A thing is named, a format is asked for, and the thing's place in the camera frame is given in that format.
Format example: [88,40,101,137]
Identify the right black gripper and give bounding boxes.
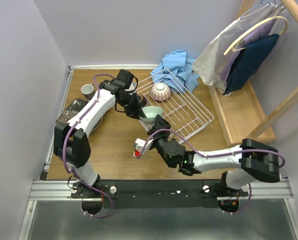
[145,113,174,168]

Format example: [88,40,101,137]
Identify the light green ribbed bowl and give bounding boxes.
[146,106,163,125]

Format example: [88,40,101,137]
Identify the dark brown bowl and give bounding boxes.
[137,94,147,107]

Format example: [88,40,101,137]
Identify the red white patterned bowl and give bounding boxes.
[150,82,171,102]

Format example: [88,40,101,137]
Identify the grey mug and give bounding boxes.
[81,84,95,100]

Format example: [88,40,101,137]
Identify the black square plate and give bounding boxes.
[55,98,89,124]

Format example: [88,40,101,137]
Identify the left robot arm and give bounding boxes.
[53,73,144,198]

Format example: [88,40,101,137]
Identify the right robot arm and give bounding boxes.
[146,115,286,196]

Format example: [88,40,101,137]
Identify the wooden clothes rack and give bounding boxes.
[208,0,298,147]

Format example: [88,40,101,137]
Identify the light blue cloth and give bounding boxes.
[151,49,199,93]

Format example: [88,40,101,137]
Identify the white t-shirt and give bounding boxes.
[191,3,277,97]

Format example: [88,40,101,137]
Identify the navy blue garment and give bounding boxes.
[223,34,280,95]

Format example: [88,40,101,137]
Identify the cream clothes hanger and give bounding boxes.
[223,15,289,56]

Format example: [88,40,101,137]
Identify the lavender shirt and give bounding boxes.
[220,17,279,82]

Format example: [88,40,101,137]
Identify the grey clothes hanger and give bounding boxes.
[267,0,286,18]

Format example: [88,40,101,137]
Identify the white wire dish rack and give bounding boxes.
[136,69,214,140]

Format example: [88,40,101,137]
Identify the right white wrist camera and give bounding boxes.
[133,138,153,159]

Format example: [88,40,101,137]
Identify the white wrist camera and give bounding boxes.
[133,138,153,159]
[116,69,138,93]

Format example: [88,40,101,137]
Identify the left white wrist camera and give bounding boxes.
[116,69,138,93]

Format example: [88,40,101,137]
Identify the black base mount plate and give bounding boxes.
[70,179,248,214]

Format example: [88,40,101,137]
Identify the blue wire hanger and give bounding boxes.
[239,0,275,30]

